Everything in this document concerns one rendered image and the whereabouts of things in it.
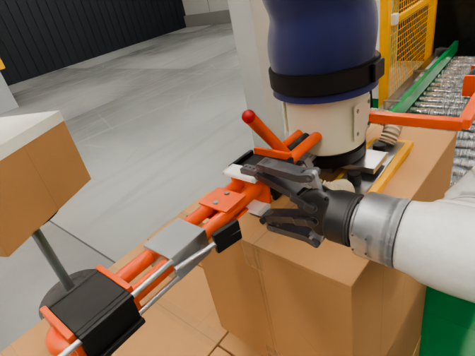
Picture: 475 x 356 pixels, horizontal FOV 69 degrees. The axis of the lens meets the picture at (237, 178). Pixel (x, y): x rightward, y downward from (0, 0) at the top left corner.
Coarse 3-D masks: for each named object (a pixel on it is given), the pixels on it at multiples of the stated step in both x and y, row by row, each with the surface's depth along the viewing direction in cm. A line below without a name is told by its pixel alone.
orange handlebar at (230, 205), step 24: (384, 120) 74; (408, 120) 70; (432, 120) 68; (456, 120) 65; (288, 144) 71; (312, 144) 70; (216, 192) 58; (192, 216) 54; (216, 216) 53; (240, 216) 56; (144, 264) 48; (48, 336) 39
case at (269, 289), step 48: (432, 144) 86; (384, 192) 73; (432, 192) 82; (240, 240) 69; (288, 240) 66; (240, 288) 79; (288, 288) 66; (336, 288) 56; (384, 288) 69; (240, 336) 93; (288, 336) 75; (336, 336) 63; (384, 336) 77
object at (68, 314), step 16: (96, 272) 45; (80, 288) 43; (96, 288) 42; (112, 288) 42; (128, 288) 41; (64, 304) 41; (80, 304) 40; (96, 304) 40; (48, 320) 40; (64, 320) 39; (80, 320) 38; (64, 336) 37; (80, 352) 38
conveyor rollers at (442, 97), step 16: (448, 64) 263; (464, 64) 257; (448, 80) 236; (432, 96) 222; (448, 96) 216; (464, 96) 211; (416, 112) 206; (432, 112) 201; (448, 112) 196; (464, 144) 165; (464, 160) 152
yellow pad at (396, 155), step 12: (372, 144) 87; (384, 144) 81; (396, 144) 85; (408, 144) 85; (396, 156) 81; (384, 168) 77; (396, 168) 78; (348, 180) 73; (360, 180) 73; (372, 180) 74; (384, 180) 74; (360, 192) 71
